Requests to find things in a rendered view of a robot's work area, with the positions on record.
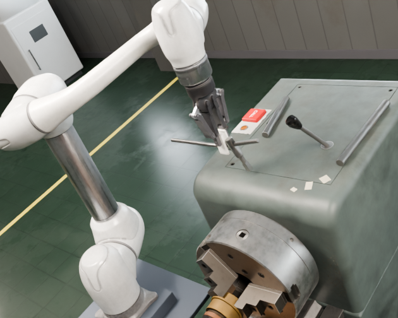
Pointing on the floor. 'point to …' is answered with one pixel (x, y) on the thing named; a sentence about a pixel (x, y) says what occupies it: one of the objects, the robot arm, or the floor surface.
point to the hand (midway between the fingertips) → (223, 141)
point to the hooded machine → (30, 40)
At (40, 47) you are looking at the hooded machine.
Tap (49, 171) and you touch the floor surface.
